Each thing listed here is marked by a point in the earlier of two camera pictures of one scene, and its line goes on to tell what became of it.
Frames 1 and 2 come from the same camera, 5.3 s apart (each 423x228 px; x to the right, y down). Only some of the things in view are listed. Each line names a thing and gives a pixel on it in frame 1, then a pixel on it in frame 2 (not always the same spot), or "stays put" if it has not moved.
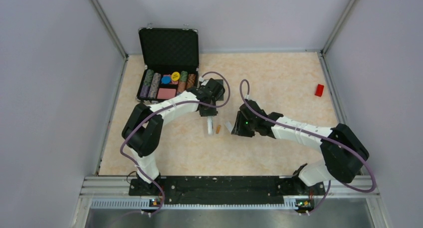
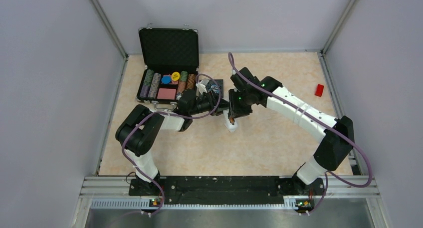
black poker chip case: [171, 59] stays put
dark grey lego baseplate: [221, 82] stays put
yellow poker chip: [175, 76] stays put
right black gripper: [239, 129] -> [235, 111]
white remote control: [210, 124] -> [231, 127]
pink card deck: [166, 93] stays put
